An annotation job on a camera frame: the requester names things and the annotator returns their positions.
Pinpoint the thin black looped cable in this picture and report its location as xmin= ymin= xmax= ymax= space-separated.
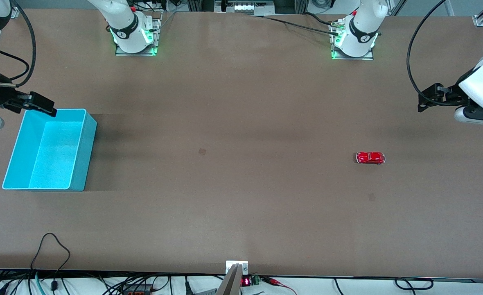
xmin=30 ymin=232 xmax=71 ymax=291

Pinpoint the red clip lead wire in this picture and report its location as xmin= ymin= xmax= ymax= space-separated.
xmin=262 ymin=277 xmax=298 ymax=295

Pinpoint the short thick black table cable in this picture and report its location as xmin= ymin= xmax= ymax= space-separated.
xmin=304 ymin=12 xmax=335 ymax=26

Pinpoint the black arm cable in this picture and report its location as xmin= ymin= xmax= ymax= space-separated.
xmin=406 ymin=0 xmax=449 ymax=108
xmin=0 ymin=0 xmax=37 ymax=88

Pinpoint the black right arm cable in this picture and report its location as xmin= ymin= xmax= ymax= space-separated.
xmin=0 ymin=0 xmax=37 ymax=88

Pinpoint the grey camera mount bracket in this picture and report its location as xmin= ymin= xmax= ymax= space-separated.
xmin=216 ymin=260 xmax=249 ymax=295

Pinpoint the aluminium frame with white light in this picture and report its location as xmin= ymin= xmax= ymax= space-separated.
xmin=214 ymin=0 xmax=275 ymax=16

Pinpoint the red beetle toy car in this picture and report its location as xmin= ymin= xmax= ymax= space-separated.
xmin=356 ymin=151 xmax=386 ymax=165

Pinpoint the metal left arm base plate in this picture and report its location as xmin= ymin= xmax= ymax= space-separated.
xmin=330 ymin=18 xmax=374 ymax=61

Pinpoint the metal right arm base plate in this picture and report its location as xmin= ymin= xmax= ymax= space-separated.
xmin=115 ymin=11 xmax=163 ymax=57

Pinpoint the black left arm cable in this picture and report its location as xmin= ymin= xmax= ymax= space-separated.
xmin=406 ymin=0 xmax=449 ymax=108

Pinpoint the blue plastic box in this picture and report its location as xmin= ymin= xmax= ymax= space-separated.
xmin=2 ymin=108 xmax=98 ymax=192

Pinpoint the orange black power strip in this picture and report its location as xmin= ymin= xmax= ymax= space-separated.
xmin=120 ymin=283 xmax=153 ymax=294

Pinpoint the long thick black table cable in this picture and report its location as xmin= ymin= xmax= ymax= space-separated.
xmin=249 ymin=15 xmax=341 ymax=36

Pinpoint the black coiled cable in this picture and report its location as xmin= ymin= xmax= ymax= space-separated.
xmin=394 ymin=277 xmax=435 ymax=290

